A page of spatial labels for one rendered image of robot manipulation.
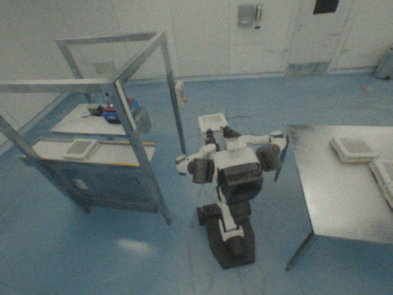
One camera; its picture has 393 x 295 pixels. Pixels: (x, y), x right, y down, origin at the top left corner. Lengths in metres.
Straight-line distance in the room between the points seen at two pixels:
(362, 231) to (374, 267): 1.04
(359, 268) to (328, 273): 0.29
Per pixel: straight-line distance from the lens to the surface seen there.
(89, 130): 1.59
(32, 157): 2.27
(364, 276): 2.58
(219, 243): 2.14
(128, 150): 1.96
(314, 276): 2.40
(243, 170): 1.16
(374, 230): 1.68
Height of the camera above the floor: 2.18
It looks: 43 degrees down
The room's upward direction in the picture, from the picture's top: 8 degrees counter-clockwise
